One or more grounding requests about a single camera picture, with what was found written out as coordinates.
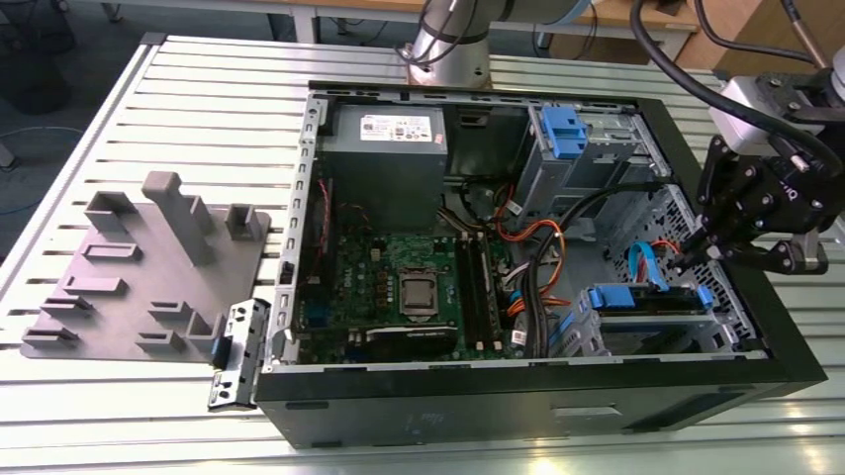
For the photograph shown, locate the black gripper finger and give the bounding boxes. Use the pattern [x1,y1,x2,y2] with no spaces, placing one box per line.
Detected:
[668,137,774,269]
[696,237,791,272]

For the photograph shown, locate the hard disk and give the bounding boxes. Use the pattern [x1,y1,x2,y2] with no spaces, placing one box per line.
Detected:
[583,281,714,318]

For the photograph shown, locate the metal disk bay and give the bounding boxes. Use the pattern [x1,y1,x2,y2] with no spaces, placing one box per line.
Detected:
[579,281,747,355]

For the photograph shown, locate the metal drive cage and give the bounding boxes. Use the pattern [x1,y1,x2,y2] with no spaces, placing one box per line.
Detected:
[513,106,667,219]

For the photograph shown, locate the blue drive cage latch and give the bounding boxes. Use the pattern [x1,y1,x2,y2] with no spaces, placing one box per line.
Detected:
[539,106,588,160]

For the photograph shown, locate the brown wooden cabinet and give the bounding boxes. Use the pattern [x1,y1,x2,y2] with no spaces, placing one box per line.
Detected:
[675,0,845,135]

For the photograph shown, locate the black RAM slot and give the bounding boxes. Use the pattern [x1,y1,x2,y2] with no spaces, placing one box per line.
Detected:
[456,232,487,350]
[475,231,507,347]

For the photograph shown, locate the silver CPU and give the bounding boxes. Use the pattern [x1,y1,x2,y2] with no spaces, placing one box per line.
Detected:
[400,277,437,306]

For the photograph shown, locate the CPU socket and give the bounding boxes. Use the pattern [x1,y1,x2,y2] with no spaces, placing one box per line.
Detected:
[392,264,444,319]

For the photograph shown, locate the grey power supply unit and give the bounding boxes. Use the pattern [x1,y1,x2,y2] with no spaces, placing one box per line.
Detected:
[325,101,449,234]

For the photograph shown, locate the black open PC case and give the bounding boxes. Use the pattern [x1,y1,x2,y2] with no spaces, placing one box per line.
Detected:
[253,78,830,449]

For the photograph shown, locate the black graphics card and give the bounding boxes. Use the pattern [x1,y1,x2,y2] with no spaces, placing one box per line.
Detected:
[361,324,460,360]

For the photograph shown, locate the green motherboard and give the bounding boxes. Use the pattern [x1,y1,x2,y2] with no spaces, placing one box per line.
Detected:
[293,232,523,362]

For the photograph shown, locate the grey parts rack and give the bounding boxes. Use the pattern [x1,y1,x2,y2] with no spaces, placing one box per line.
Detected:
[17,170,273,363]

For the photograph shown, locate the black office chair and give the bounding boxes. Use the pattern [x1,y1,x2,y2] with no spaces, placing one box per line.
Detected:
[0,0,77,116]

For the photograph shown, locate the blue data wire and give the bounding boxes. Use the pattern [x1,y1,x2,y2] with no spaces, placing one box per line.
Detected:
[625,240,668,293]

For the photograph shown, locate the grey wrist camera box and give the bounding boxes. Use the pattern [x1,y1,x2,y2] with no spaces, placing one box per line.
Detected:
[707,78,775,149]

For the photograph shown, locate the orange power wires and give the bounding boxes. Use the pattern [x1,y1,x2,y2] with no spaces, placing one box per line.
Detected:
[493,217,572,318]

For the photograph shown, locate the black cable bundle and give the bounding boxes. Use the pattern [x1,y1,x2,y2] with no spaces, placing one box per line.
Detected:
[517,180,667,360]

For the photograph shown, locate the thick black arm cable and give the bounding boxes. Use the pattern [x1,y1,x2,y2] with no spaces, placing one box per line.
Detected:
[628,0,845,172]

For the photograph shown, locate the black yellow power wires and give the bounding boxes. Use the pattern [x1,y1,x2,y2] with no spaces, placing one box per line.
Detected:
[437,175,523,234]

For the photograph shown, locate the metal expansion slot bracket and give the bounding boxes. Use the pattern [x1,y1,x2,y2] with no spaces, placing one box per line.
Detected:
[206,296,273,413]

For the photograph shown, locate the blue bracket clip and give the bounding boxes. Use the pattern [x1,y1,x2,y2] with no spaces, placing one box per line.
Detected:
[209,335,233,370]

